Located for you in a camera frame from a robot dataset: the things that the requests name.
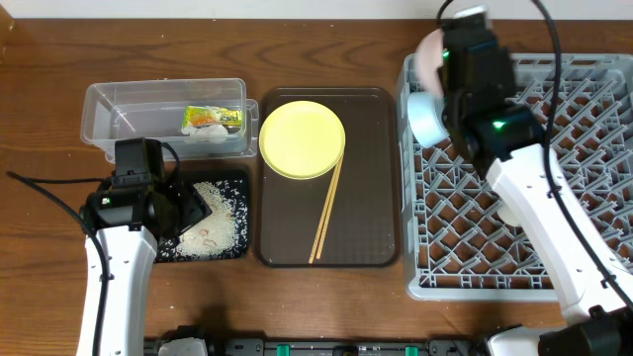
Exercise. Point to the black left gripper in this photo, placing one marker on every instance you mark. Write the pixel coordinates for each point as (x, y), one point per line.
(194, 205)

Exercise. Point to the light blue bowl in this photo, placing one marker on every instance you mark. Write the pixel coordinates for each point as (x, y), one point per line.
(424, 112)

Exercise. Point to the white bowl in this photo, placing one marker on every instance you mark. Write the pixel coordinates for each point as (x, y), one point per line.
(428, 58)

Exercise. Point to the white tissue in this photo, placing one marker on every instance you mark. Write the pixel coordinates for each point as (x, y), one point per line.
(209, 130)

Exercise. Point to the green orange snack wrapper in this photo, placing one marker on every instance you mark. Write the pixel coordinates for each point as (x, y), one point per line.
(200, 116)

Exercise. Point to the yellow plate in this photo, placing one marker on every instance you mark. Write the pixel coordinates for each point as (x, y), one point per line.
(302, 140)

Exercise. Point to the wooden chopstick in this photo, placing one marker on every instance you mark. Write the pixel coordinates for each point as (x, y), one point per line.
(312, 258)
(329, 207)

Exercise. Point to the small white cup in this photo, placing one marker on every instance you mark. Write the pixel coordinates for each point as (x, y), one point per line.
(507, 216)

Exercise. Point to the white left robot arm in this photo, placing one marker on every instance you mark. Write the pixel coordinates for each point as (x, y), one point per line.
(119, 264)

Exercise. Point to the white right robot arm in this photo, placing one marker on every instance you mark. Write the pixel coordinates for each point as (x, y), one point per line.
(593, 288)

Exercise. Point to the black waste tray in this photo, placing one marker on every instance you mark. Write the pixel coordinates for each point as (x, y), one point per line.
(168, 254)

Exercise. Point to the clear plastic waste bin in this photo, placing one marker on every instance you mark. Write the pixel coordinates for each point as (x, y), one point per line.
(157, 109)

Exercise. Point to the grey dishwasher rack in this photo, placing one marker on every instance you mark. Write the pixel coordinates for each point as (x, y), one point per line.
(456, 246)

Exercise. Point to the pile of rice scraps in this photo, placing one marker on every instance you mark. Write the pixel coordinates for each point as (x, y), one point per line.
(222, 235)

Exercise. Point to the dark brown serving tray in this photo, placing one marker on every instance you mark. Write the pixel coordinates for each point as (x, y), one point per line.
(364, 226)

